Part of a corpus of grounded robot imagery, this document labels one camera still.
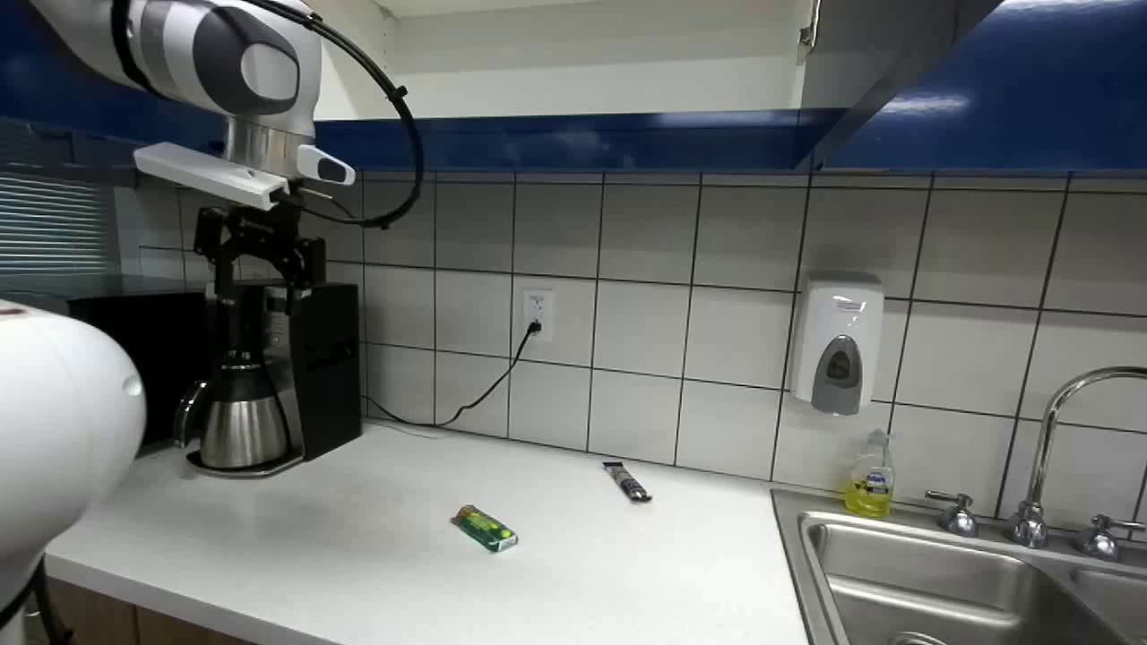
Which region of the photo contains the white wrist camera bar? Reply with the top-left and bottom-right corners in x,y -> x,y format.
131,144 -> 286,210

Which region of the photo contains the black coffee maker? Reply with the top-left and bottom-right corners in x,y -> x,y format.
190,281 -> 363,476

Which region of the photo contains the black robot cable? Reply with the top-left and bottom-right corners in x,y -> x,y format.
242,0 -> 426,234

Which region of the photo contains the white wall outlet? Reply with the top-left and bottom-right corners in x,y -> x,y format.
518,287 -> 555,342

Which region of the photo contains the steel coffee carafe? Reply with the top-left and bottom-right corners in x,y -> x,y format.
173,354 -> 294,471

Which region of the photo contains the stainless steel sink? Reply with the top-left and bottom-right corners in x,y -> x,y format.
770,492 -> 1147,645

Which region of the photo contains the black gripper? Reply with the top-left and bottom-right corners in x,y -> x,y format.
194,199 -> 340,354

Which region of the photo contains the black power cord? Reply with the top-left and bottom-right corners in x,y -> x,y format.
357,320 -> 549,432

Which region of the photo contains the black microwave oven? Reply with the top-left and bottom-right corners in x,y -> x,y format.
68,291 -> 208,452

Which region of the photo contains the green snack bar packet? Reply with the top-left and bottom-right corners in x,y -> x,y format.
450,506 -> 518,551

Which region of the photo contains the chrome sink faucet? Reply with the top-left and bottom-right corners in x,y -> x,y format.
923,361 -> 1147,563

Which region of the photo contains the white soap dispenser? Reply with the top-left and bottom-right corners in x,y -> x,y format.
793,274 -> 886,416

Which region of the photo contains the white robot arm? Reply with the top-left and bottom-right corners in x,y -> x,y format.
0,0 -> 353,619

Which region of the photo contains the wooden lower cabinet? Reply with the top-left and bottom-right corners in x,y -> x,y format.
48,579 -> 248,645

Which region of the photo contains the yellow dish soap bottle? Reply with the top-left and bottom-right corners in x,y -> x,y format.
842,431 -> 891,518

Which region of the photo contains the blue upper cabinet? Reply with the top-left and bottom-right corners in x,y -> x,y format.
0,0 -> 1147,179

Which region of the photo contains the open cabinet door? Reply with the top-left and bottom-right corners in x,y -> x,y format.
798,0 -> 1001,163

